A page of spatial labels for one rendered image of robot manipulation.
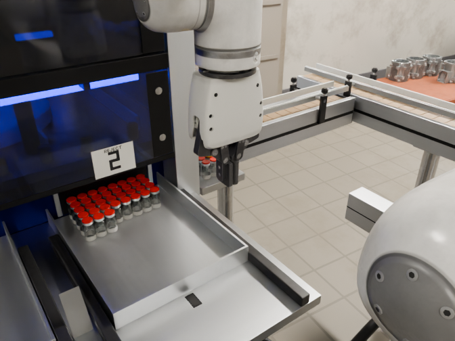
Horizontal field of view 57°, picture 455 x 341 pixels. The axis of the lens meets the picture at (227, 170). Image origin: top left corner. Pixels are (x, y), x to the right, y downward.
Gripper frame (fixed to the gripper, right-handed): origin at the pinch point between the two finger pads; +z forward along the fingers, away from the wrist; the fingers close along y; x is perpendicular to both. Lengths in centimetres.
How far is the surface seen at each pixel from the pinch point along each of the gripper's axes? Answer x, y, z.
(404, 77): -180, -342, 91
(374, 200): -29, -88, 55
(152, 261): -12.2, 8.3, 22.1
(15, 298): -17.3, 30.8, 22.1
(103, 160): -28.2, 9.2, 7.6
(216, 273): -2.1, 0.9, 21.3
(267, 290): 5.5, -4.3, 22.3
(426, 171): -12, -86, 35
